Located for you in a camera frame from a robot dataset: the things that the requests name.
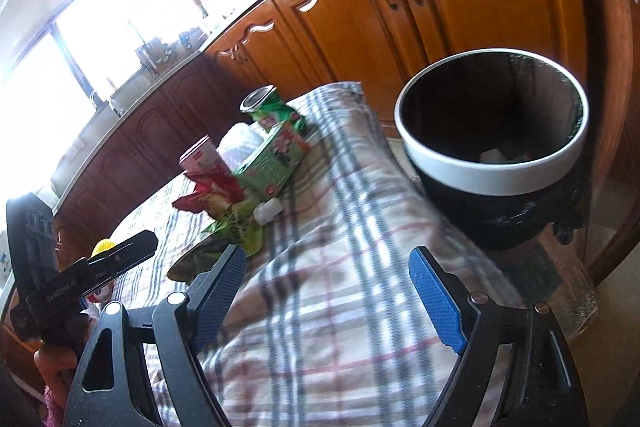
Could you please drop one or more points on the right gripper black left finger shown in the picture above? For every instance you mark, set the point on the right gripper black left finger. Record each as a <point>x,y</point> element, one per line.
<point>112,387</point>

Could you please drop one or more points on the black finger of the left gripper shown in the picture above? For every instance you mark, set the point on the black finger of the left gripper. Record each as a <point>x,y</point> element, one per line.
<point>85,276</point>

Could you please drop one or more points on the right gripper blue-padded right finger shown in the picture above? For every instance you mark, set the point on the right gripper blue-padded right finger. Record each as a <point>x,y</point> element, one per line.
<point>524,351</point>

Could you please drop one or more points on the red foil snack bag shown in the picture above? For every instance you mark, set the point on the red foil snack bag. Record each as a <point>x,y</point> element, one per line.
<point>214,193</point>

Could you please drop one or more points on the green kiwi snack wrapper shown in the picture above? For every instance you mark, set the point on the green kiwi snack wrapper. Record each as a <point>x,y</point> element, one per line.
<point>236,227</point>

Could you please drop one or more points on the green drink carton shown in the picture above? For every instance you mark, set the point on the green drink carton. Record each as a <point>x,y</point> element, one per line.
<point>265,172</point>

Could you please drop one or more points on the red drink carton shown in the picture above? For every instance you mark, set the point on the red drink carton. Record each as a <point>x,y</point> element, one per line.
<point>202,157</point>

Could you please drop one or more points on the kitchen sink faucet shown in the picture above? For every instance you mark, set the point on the kitchen sink faucet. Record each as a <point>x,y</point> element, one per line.
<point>146,59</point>

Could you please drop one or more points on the black trash bin white rim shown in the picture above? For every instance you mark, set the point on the black trash bin white rim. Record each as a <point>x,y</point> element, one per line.
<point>497,137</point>

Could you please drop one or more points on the wooden lower kitchen cabinets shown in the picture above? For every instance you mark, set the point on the wooden lower kitchen cabinets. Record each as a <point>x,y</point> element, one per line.
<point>296,45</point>

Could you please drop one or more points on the person's left hand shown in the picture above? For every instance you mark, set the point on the person's left hand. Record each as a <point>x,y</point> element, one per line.
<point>56,365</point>

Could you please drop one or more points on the yellow round scrubber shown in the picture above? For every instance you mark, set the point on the yellow round scrubber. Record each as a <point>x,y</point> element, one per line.
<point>102,246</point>

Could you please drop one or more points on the white crumpled tissue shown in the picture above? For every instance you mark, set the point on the white crumpled tissue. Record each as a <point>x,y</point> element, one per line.
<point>265,212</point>

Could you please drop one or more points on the checkered tablecloth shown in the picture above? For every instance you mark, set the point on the checkered tablecloth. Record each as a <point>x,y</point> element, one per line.
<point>327,328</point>

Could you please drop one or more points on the white foam fruit net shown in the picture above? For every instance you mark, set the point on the white foam fruit net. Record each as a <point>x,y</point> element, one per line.
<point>239,143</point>

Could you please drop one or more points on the crushed green soda can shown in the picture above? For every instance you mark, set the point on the crushed green soda can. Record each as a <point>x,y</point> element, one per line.
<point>265,106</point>

